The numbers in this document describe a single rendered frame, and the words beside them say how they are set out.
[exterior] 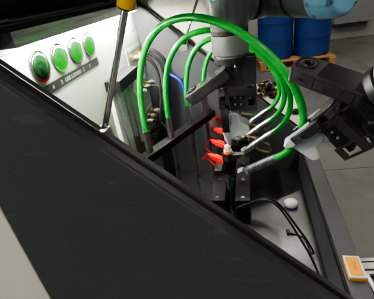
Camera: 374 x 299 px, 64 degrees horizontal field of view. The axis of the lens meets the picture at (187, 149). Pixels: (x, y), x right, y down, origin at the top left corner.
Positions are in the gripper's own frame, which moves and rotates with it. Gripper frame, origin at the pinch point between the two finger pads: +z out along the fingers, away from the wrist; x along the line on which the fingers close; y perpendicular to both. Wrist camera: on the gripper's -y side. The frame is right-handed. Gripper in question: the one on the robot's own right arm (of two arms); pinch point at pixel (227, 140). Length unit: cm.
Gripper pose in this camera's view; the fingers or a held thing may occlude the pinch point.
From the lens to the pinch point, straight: 73.4
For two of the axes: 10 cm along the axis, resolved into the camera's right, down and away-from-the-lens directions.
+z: 1.3, 8.7, 4.8
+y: 9.8, -0.3, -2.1
